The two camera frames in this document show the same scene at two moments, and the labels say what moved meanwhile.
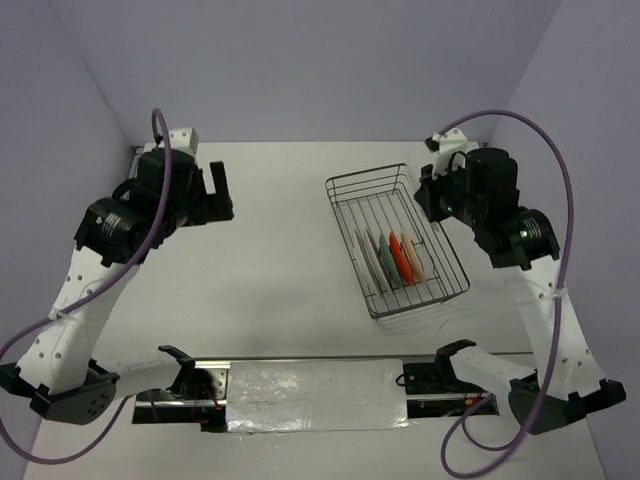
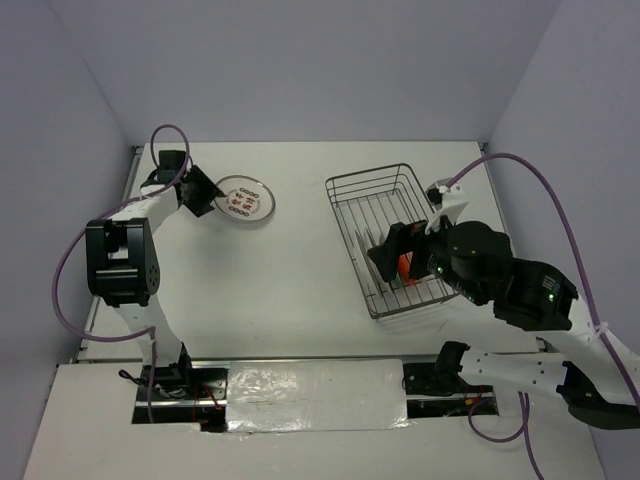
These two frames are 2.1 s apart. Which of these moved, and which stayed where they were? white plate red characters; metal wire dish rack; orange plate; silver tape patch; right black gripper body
Moved: right black gripper body; white plate red characters
Stayed: silver tape patch; orange plate; metal wire dish rack
